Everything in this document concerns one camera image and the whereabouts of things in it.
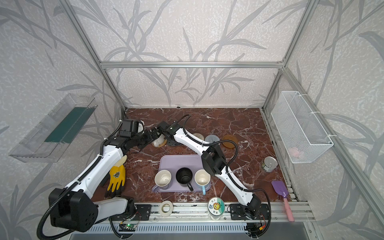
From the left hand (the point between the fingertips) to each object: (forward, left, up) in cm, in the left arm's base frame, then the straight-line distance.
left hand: (157, 135), depth 82 cm
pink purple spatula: (-23, -69, -16) cm, 75 cm away
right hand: (+5, -8, -14) cm, 17 cm away
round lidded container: (-33, -32, -9) cm, 47 cm away
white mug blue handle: (-18, -26, -17) cm, 36 cm away
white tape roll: (-35, -7, -18) cm, 40 cm away
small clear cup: (-11, -64, -11) cm, 66 cm away
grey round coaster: (+10, -32, -18) cm, 38 cm away
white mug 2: (-18, -3, -16) cm, 24 cm away
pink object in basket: (-11, -70, +4) cm, 71 cm away
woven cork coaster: (+1, +5, -11) cm, 12 cm away
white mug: (+4, +2, -12) cm, 13 cm away
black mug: (-16, -15, -16) cm, 28 cm away
